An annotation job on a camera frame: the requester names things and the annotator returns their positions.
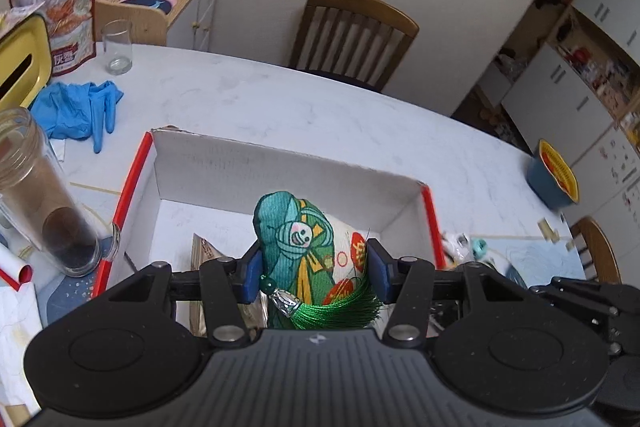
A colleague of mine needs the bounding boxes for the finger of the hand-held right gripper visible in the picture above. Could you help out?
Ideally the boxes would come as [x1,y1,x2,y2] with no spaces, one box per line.
[530,277,640,327]

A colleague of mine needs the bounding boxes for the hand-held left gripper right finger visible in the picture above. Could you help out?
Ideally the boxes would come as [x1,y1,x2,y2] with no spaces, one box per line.
[367,238,540,351]

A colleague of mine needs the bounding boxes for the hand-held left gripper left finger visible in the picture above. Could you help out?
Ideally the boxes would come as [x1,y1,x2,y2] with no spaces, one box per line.
[97,246,264,350]

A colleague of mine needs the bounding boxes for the green sachet with tassel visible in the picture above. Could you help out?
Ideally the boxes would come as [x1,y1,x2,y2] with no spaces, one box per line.
[252,192,386,332]

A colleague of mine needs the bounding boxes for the white cardboard box red edge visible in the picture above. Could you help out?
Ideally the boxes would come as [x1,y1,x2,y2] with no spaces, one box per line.
[92,125,448,339]

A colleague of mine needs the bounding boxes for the teal white tape dispenser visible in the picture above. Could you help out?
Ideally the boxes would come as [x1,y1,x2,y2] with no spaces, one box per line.
[450,233,490,263]

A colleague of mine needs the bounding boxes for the tan foil packet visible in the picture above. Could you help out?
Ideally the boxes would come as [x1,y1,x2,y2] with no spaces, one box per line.
[190,233,266,339]

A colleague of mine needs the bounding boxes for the pale blue wave-patterned mat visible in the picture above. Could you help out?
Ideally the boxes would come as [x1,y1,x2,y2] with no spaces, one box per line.
[492,236,592,284]

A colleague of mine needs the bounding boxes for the blue cup yellow red lid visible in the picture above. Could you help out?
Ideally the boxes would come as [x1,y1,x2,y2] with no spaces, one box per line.
[526,138,581,210]

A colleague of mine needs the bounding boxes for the white refrigerator with stickers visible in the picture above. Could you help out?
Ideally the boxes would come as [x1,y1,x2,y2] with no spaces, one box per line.
[575,127,640,228]

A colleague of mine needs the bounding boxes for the blue grey coaster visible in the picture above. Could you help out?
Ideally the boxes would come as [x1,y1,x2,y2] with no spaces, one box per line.
[40,234,117,329]

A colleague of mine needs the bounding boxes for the white low kitchen cabinet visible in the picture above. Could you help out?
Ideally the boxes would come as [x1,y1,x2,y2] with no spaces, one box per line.
[501,42,615,158]

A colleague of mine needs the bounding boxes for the tall clear plastic tumbler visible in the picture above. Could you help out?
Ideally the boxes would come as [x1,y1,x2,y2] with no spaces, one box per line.
[0,107,121,279]

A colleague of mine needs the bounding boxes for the red paper roll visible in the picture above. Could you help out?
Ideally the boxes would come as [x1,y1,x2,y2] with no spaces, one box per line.
[0,242,36,294]

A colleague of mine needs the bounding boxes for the white patterned paper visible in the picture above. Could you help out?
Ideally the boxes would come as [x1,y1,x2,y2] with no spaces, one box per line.
[0,284,47,408]

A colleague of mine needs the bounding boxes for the blue rubber gloves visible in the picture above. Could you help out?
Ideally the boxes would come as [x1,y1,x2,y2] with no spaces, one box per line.
[30,81,125,154]

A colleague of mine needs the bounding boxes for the clear drinking glass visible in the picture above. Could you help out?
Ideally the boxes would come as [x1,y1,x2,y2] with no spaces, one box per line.
[101,20,134,76]

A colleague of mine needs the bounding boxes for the brown wooden slatted chair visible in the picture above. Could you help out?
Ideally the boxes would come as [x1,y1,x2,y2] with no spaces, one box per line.
[287,0,420,94]

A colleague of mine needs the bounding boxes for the light wooden white-door cabinet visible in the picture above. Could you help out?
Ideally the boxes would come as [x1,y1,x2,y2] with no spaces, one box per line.
[95,0,224,52]

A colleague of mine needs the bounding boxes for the blue pink mouse pad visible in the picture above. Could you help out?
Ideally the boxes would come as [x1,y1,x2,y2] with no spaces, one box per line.
[117,0,178,14]

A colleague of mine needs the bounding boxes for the yellow tissue box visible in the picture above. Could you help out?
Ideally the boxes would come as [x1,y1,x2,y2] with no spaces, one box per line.
[0,9,53,114]

